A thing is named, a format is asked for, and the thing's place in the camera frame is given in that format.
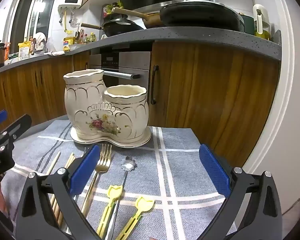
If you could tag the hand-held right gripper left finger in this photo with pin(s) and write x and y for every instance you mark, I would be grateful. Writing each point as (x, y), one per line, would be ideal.
(86, 171)

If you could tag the grey checked cloth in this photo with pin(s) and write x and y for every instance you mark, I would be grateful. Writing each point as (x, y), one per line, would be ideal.
(180, 170)

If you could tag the cream ceramic holder tray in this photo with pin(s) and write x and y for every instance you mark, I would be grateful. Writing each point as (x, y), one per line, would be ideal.
(140, 143)

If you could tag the cream floral ceramic utensil holder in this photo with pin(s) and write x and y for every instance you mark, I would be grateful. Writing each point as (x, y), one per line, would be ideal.
(90, 105)

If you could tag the faucet with draped towel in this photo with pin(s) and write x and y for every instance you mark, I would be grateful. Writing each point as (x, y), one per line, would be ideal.
(39, 41)

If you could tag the yellow tulip plastic utensil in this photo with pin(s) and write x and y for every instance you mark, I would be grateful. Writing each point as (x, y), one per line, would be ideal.
(114, 192)
(144, 203)

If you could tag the oil dispenser bottle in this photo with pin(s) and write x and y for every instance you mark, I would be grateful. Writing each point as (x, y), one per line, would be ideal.
(261, 25)

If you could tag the white water heater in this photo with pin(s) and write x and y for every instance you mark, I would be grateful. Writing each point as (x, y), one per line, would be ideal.
(70, 2)

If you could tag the grey speckled countertop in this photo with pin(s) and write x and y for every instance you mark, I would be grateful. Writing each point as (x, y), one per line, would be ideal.
(190, 36)

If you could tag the sliding glass window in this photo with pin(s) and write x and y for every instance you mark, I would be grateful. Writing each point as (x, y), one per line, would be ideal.
(35, 10)

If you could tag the stainless built-in oven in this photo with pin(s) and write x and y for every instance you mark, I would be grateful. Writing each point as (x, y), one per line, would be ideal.
(133, 60)

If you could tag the row of sauce bottles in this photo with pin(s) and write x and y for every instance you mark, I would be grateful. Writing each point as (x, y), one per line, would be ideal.
(86, 38)

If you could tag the gold metal fork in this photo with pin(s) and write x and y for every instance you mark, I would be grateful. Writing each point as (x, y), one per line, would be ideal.
(103, 162)

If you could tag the wooden kitchen base cabinets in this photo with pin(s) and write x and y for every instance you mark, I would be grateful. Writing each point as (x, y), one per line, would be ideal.
(202, 92)

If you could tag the white dish cloth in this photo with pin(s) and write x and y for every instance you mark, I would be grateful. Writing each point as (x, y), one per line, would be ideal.
(53, 53)

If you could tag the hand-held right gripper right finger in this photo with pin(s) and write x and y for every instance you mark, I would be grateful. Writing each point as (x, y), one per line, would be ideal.
(213, 172)

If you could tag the dark green pot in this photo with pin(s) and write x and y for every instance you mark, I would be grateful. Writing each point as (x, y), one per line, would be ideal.
(247, 25)

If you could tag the silver flower-head spoon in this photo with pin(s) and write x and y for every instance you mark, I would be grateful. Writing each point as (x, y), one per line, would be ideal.
(128, 165)

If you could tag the yellow tin container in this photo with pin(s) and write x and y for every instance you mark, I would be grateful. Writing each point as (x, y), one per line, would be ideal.
(68, 43)

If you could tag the colourful seasoning packets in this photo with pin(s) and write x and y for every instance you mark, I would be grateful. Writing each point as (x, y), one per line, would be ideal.
(111, 10)

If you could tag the large black lidded pan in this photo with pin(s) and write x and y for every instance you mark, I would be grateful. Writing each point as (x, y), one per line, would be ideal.
(200, 16)

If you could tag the yellow food packet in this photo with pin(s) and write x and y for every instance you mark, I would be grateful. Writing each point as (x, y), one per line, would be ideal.
(24, 51)

